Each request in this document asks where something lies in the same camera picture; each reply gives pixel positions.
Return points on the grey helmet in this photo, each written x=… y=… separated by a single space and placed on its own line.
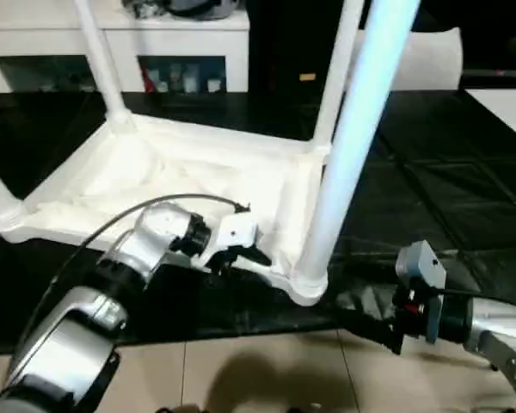
x=206 y=8

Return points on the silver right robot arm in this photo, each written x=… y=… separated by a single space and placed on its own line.
x=499 y=322

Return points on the black work mat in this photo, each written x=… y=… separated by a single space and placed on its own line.
x=456 y=172

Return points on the black cabinet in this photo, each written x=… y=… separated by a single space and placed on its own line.
x=284 y=43

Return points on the dark robot foot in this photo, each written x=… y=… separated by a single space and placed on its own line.
x=185 y=409
x=303 y=409

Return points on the dark left robot foot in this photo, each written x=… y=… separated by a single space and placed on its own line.
x=185 y=409

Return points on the dark right robot foot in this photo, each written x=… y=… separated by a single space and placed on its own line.
x=303 y=409

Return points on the white flat panel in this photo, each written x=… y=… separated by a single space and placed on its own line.
x=503 y=112

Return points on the white plastic table top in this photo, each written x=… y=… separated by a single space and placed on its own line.
x=133 y=172

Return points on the black bar with red mark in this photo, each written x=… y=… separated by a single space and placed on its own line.
x=494 y=73

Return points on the small yellow label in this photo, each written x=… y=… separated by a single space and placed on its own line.
x=307 y=77

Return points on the white cabinet with glass doors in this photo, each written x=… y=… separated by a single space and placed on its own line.
x=47 y=38

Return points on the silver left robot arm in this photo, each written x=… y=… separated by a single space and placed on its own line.
x=155 y=241

